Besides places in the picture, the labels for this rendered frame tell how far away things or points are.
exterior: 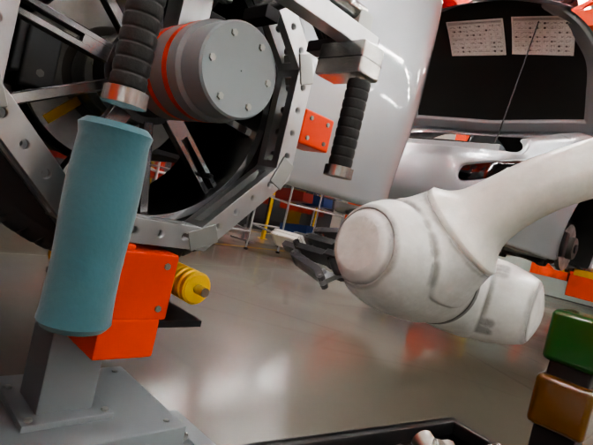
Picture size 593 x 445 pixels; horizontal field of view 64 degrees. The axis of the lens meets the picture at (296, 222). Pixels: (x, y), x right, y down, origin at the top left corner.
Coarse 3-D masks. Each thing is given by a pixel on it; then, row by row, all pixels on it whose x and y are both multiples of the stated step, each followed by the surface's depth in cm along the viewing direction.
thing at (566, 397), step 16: (544, 384) 36; (560, 384) 35; (576, 384) 35; (544, 400) 35; (560, 400) 35; (576, 400) 34; (592, 400) 34; (528, 416) 36; (544, 416) 35; (560, 416) 34; (576, 416) 34; (592, 416) 34; (560, 432) 34; (576, 432) 34; (592, 432) 35
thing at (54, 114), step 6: (66, 102) 86; (72, 102) 86; (78, 102) 87; (60, 108) 85; (66, 108) 86; (72, 108) 86; (48, 114) 84; (54, 114) 84; (60, 114) 85; (48, 120) 84
